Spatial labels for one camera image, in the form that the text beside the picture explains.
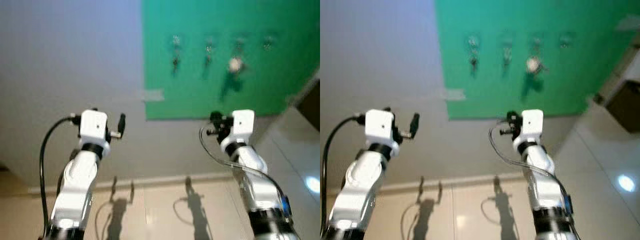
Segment keys with white tag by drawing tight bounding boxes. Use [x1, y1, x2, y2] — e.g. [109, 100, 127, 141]
[227, 36, 248, 76]
[525, 36, 546, 76]

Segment green key board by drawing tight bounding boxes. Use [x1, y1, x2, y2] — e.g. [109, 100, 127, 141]
[141, 0, 321, 121]
[434, 0, 640, 120]

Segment grey tape piece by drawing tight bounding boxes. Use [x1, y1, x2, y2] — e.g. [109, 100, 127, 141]
[141, 89, 165, 102]
[616, 15, 640, 32]
[442, 88, 466, 101]

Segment dark brown cabinet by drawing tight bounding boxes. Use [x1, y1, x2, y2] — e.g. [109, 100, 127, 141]
[595, 47, 640, 133]
[295, 80, 321, 132]

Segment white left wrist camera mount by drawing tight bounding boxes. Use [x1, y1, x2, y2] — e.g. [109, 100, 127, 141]
[365, 109, 400, 151]
[79, 109, 111, 151]

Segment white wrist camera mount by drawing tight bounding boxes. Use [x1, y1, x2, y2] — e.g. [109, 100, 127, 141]
[79, 109, 111, 151]
[365, 109, 400, 151]
[513, 109, 545, 151]
[220, 109, 256, 153]

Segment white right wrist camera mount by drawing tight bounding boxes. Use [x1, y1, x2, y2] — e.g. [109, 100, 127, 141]
[513, 109, 545, 151]
[220, 109, 256, 153]

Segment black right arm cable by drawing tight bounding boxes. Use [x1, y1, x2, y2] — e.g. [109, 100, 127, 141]
[488, 120, 574, 211]
[198, 122, 293, 216]

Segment dark keys on ring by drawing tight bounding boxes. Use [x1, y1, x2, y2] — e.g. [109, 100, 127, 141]
[202, 36, 217, 71]
[501, 36, 515, 71]
[466, 35, 481, 76]
[170, 35, 183, 76]

